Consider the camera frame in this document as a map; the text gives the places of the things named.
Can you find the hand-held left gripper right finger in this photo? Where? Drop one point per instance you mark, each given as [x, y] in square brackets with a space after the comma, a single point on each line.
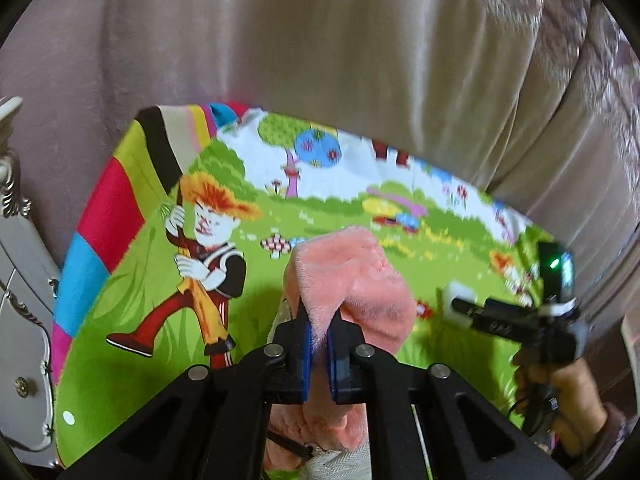
[336, 365]

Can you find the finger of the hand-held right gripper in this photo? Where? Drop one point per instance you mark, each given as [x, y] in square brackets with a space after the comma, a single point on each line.
[495, 319]

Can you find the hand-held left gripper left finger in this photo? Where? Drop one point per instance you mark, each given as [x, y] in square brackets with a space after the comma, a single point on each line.
[305, 360]

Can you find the white sponge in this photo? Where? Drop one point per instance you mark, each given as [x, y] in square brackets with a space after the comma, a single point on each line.
[457, 291]

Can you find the pink fluffy cloth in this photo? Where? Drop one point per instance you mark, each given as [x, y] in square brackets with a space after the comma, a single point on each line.
[360, 280]

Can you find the person's right forearm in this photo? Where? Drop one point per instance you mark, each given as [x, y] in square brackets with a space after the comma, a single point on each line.
[607, 445]

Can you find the person's right hand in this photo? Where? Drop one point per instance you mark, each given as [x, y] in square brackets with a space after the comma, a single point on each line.
[570, 390]

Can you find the grey white cloth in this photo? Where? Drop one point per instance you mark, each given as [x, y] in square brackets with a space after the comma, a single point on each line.
[340, 467]

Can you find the cartoon printed blanket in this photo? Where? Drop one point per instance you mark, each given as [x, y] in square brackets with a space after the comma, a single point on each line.
[125, 270]

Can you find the white nightstand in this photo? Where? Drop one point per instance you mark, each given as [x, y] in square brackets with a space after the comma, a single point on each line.
[25, 360]

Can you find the beige lace curtain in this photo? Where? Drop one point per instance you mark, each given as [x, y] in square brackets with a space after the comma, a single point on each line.
[300, 35]

